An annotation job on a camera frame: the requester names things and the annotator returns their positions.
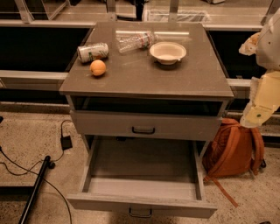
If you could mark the white paper bowl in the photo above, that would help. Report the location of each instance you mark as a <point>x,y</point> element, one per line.
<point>167,53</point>

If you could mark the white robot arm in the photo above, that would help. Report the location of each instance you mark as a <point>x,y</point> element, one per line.
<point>267,51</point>

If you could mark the clear plastic water bottle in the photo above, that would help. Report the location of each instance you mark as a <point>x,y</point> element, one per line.
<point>135,41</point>

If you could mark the open lower grey drawer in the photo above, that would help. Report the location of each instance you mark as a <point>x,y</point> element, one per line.
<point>143,177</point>

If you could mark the orange backpack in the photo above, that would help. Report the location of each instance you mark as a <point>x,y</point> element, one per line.
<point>234,151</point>

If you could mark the closed upper grey drawer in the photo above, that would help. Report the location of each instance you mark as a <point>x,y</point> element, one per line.
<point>181,127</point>

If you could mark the black pole stand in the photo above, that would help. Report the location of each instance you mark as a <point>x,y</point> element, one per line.
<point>34,190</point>

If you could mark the black power adapter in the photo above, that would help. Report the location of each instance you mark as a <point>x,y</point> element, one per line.
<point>66,142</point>

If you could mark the orange fruit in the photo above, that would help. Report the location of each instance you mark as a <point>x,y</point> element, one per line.
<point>97,67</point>

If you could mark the grey drawer cabinet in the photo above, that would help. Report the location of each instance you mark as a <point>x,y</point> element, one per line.
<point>136,83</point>

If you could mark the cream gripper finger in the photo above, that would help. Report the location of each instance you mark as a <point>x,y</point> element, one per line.
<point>254,116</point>
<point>249,46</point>

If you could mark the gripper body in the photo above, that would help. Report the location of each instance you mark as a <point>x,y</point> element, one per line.
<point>269,48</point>

